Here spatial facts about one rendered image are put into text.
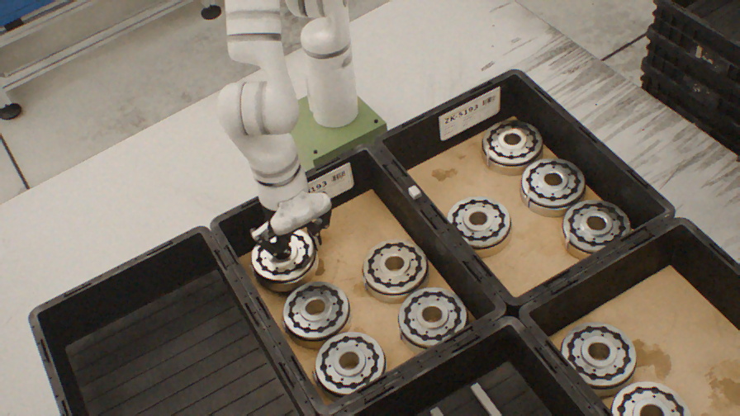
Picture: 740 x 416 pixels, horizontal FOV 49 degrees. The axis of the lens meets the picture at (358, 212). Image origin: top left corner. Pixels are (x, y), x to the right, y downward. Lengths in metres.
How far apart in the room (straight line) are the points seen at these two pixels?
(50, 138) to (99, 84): 0.28
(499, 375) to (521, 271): 0.18
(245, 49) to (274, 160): 0.16
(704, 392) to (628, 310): 0.16
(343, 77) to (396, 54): 0.34
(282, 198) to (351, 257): 0.22
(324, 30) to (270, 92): 0.47
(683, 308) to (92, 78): 2.42
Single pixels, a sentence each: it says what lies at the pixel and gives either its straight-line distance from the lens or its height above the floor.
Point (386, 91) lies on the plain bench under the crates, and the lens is 1.79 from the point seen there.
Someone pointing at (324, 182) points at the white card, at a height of 0.90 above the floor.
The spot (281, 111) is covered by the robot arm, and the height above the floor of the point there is 1.20.
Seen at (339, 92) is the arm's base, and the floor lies 0.85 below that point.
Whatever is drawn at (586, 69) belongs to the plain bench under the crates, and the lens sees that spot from 1.82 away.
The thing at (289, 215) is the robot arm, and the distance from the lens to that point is 1.15.
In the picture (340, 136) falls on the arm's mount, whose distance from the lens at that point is 1.61.
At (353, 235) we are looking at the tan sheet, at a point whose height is 0.83.
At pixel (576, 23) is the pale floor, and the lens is 3.05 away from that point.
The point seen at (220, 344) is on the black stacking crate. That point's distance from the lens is 1.31.
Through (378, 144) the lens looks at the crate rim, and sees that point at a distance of 1.36.
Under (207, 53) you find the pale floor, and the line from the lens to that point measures 3.14.
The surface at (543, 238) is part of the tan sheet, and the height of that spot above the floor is 0.83.
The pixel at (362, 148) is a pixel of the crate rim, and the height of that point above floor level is 0.93.
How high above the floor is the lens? 1.91
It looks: 51 degrees down
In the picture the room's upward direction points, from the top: 12 degrees counter-clockwise
